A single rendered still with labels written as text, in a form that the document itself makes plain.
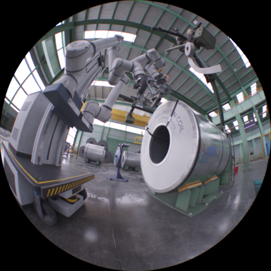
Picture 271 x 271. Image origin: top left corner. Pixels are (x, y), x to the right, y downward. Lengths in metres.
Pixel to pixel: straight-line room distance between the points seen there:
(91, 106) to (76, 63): 0.54
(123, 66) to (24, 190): 0.95
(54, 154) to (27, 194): 0.47
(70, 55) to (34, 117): 0.53
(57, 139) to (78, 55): 0.69
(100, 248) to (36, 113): 0.96
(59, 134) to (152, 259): 1.10
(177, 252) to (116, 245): 0.32
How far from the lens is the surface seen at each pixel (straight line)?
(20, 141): 0.82
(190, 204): 1.16
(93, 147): 5.85
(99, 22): 3.58
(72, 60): 0.60
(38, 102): 0.86
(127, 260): 0.55
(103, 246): 0.60
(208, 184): 1.53
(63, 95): 0.56
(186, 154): 0.73
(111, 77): 0.69
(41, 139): 0.73
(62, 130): 0.92
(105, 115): 1.04
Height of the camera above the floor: 0.50
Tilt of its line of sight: 19 degrees up
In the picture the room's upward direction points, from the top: 7 degrees clockwise
